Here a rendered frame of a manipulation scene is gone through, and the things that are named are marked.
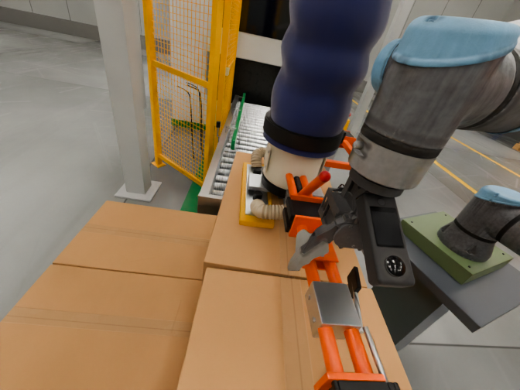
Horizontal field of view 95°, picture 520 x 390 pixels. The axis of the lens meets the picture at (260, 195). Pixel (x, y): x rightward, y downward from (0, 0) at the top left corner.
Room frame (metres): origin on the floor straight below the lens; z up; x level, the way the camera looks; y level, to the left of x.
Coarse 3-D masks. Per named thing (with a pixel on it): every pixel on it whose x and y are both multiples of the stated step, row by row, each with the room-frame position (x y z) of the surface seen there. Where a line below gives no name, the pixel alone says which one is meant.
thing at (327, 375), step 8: (328, 376) 0.12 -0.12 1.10; (336, 376) 0.12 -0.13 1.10; (344, 376) 0.12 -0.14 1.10; (352, 376) 0.12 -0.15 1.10; (360, 376) 0.13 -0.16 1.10; (368, 376) 0.13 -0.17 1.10; (376, 376) 0.13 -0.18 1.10; (384, 376) 0.13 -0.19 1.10; (320, 384) 0.12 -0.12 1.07; (328, 384) 0.12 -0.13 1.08; (336, 384) 0.11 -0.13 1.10; (344, 384) 0.11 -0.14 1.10; (352, 384) 0.12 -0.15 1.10; (360, 384) 0.12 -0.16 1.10; (368, 384) 0.12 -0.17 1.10; (376, 384) 0.12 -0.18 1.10; (384, 384) 0.12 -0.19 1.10
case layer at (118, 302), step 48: (96, 240) 0.64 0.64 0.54; (144, 240) 0.69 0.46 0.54; (192, 240) 0.75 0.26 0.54; (48, 288) 0.40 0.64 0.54; (96, 288) 0.44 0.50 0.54; (144, 288) 0.48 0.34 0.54; (192, 288) 0.52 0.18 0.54; (0, 336) 0.24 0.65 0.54; (48, 336) 0.27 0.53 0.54; (96, 336) 0.30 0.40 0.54; (144, 336) 0.33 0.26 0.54; (0, 384) 0.15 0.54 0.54; (48, 384) 0.17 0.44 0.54; (96, 384) 0.19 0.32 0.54; (144, 384) 0.21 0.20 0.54
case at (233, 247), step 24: (240, 168) 0.80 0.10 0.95; (240, 192) 0.65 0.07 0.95; (216, 240) 0.42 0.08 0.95; (240, 240) 0.44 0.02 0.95; (264, 240) 0.46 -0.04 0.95; (288, 240) 0.48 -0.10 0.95; (216, 264) 0.35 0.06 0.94; (240, 264) 0.36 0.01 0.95; (264, 264) 0.38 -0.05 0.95; (288, 264) 0.40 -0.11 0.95
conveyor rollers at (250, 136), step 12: (252, 108) 3.05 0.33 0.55; (264, 108) 3.16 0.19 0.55; (252, 120) 2.60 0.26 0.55; (240, 132) 2.22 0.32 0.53; (252, 132) 2.25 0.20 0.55; (228, 144) 1.86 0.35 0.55; (240, 144) 1.96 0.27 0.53; (252, 144) 1.98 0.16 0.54; (264, 144) 2.07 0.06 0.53; (228, 156) 1.68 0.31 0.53; (228, 168) 1.50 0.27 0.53; (216, 180) 1.32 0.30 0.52; (216, 192) 1.16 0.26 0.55
